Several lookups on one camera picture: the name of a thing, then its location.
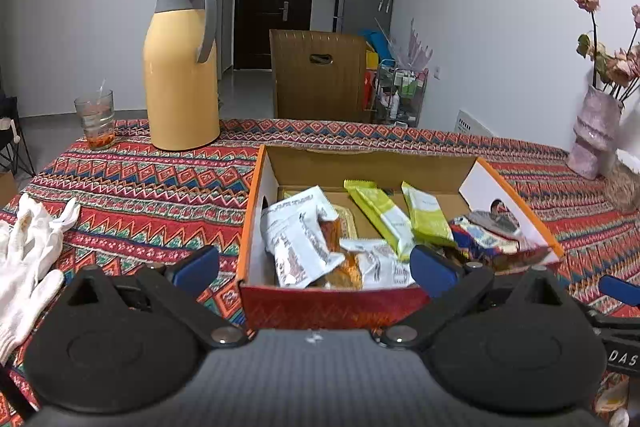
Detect white printed snack packet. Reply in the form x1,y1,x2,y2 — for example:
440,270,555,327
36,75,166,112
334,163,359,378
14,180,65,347
340,239,414,291

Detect orange yellow snack packet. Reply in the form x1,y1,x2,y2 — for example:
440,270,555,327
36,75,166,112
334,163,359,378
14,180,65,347
278,188,362,242

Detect white grey snack bag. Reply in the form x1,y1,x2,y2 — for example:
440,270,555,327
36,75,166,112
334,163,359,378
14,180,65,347
260,202,361,291

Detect light green snack packet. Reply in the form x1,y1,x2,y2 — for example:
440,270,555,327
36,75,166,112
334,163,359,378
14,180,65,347
343,180,416,262
401,182,457,247

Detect colourful snack packet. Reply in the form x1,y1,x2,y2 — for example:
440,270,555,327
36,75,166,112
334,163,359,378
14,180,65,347
449,211,549,272

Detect patterned red tablecloth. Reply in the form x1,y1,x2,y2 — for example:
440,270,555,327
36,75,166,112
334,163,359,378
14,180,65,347
27,119,639,323

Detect red cardboard pumpkin box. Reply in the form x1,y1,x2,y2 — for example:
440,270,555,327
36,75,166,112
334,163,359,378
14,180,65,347
238,146,562,331

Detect white cotton gloves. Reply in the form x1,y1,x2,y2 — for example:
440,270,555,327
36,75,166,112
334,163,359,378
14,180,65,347
1,194,80,363

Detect drinking glass with straw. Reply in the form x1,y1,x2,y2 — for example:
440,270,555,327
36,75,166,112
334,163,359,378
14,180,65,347
74,81,115,150

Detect pink textured vase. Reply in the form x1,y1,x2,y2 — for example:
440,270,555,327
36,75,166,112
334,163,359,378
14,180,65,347
566,86,623,180

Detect black folding chair with clothes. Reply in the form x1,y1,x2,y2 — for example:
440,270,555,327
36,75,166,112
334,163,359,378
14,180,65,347
0,89,36,176

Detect yellow thermos jug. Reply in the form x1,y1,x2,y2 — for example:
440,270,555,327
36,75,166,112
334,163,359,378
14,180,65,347
142,0,220,152

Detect dried pink rose bouquet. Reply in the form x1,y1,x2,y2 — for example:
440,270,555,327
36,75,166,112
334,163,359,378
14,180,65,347
573,0,639,105

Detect wire storage cart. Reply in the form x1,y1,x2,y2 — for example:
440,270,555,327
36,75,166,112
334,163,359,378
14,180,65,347
372,58,428,128

